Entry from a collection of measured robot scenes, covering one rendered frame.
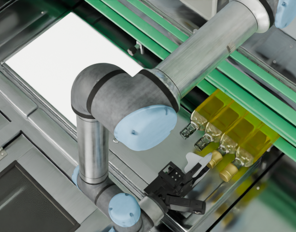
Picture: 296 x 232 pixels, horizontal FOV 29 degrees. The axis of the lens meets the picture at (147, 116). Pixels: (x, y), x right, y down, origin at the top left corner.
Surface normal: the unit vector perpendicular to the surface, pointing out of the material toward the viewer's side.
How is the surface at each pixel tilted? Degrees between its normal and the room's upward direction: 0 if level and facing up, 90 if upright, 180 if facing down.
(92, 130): 50
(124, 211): 90
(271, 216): 90
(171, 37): 90
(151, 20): 90
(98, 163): 64
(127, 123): 44
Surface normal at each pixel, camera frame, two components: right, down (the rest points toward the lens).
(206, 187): -0.05, -0.51
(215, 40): 0.20, -0.16
